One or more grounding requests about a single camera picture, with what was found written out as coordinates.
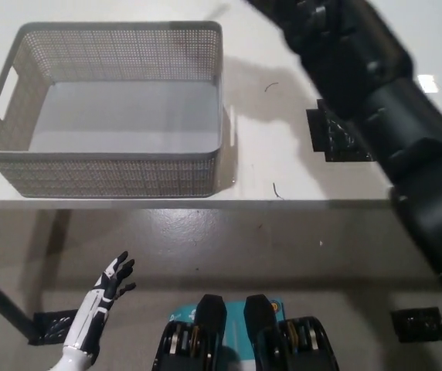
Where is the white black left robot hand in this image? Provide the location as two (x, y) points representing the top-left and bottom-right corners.
(63, 250), (138, 355)

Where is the black floor plate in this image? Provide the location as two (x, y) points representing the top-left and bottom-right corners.
(32, 308), (80, 345)
(389, 307), (442, 344)

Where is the grey perforated plastic basket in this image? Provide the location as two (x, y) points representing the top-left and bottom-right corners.
(0, 21), (224, 199)

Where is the black tape patch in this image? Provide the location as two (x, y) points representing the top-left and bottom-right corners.
(306, 98), (375, 163)

